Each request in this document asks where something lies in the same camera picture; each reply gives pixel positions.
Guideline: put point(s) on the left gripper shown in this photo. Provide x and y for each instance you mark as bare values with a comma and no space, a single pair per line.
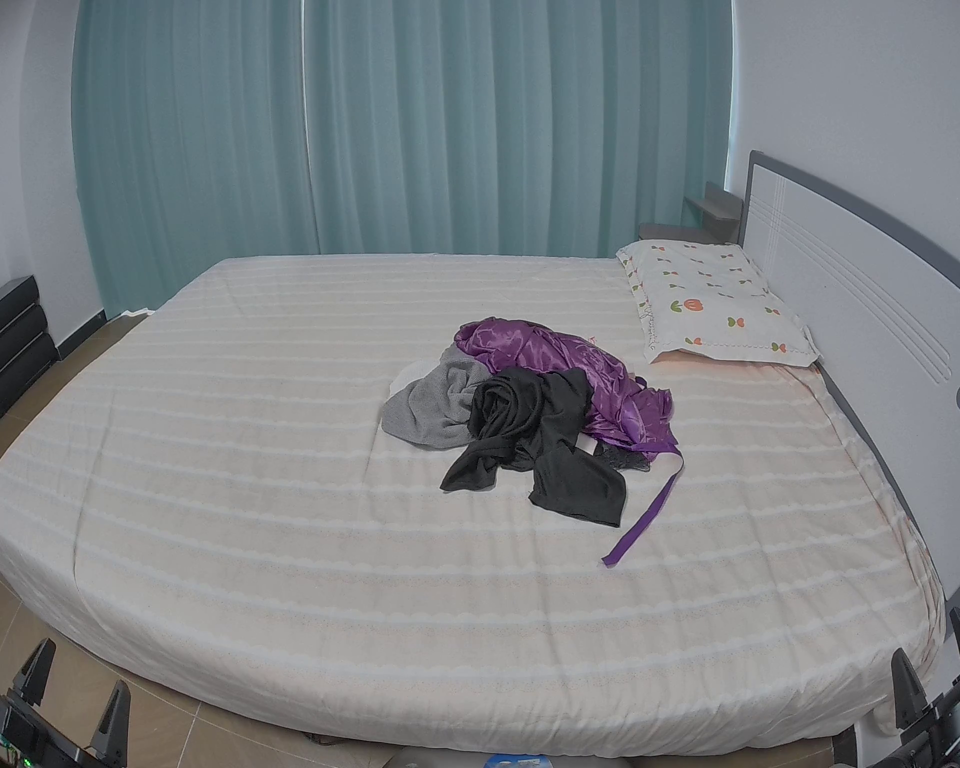
37,739

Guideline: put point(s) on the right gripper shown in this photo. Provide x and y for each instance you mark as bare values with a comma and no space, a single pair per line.
934,742

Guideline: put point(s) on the black T-shirt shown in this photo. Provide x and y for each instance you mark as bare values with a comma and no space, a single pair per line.
525,420

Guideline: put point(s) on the bed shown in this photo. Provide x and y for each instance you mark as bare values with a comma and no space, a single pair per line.
225,450

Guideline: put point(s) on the black lace garment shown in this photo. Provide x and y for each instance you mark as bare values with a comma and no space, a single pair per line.
626,459

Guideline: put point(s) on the black chest of drawers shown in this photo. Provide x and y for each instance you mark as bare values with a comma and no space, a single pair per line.
22,337

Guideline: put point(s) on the white printed pillow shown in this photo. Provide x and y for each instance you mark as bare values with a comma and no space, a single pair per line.
712,300

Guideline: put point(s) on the grey garment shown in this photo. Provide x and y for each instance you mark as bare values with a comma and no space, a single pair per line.
427,412

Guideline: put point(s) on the white garment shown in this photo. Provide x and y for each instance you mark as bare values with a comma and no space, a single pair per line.
411,375

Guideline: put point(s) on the grey bedside table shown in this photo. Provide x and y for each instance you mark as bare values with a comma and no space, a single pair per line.
705,214

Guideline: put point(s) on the purple satin garment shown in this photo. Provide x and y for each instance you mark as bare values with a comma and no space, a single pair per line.
525,352

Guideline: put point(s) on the blue-green curtain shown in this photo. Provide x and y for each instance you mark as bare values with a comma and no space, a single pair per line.
195,150
525,127

